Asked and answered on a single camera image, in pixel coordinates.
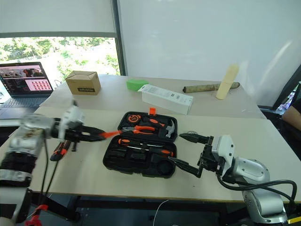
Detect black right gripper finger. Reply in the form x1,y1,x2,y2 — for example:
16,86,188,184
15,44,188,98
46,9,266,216
179,132,210,145
167,157,205,179

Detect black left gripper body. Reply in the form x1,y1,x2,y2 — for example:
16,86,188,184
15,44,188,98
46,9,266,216
63,125,86,152

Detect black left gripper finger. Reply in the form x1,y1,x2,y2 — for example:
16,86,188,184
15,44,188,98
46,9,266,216
79,134,105,143
81,126,107,137

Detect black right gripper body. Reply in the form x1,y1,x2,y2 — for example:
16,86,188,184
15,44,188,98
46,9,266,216
197,136,224,175

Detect orange handled tool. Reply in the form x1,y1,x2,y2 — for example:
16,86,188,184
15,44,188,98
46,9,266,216
98,130,123,139

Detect black plastic tool case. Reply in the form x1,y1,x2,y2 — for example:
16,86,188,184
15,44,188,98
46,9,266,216
102,107,178,179

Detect orange black utility knife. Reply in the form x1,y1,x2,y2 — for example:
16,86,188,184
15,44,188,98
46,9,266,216
49,139,71,162

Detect orange black screwdriver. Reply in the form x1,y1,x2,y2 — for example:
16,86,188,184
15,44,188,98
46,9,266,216
126,145,175,158
117,138,163,148

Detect orange black claw hammer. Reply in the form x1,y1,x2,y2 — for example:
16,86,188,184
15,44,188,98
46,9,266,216
143,116,177,138

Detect long white carton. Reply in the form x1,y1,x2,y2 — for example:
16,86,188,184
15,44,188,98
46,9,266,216
141,84,195,116

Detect brown cardboard box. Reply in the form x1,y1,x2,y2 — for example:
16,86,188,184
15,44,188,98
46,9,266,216
64,70,102,96

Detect brown rolled tube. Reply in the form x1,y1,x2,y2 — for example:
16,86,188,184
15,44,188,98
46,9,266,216
182,81,241,94

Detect green plastic object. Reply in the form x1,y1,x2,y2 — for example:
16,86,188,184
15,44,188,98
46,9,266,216
126,79,150,91

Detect cream coloured cylinder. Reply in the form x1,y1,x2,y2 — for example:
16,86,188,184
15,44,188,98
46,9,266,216
215,63,240,101

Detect black table leg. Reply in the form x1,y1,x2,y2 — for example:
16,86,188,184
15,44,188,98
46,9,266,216
30,194,81,222

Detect open black laptop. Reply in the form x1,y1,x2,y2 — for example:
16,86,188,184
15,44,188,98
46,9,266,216
0,61,55,120

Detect red clamp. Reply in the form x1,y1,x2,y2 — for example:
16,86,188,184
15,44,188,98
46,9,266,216
24,204,49,226

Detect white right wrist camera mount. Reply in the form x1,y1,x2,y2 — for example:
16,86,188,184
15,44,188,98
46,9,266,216
211,134,236,170

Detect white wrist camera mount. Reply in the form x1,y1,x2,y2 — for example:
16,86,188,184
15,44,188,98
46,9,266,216
58,100,85,141
211,134,236,170

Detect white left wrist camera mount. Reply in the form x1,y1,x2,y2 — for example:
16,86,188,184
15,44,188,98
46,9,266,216
58,100,85,141

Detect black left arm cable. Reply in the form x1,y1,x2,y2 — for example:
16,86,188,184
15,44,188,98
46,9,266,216
40,131,60,196

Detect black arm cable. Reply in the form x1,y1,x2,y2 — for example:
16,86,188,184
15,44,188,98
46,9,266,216
216,174,297,206
40,131,60,196

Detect orange handled pliers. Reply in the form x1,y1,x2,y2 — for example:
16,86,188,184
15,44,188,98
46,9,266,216
122,125,156,136

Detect white cable under table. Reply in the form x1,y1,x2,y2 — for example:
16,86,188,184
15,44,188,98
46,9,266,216
153,199,170,226

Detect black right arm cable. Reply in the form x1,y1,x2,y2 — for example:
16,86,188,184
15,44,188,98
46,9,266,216
216,174,297,206

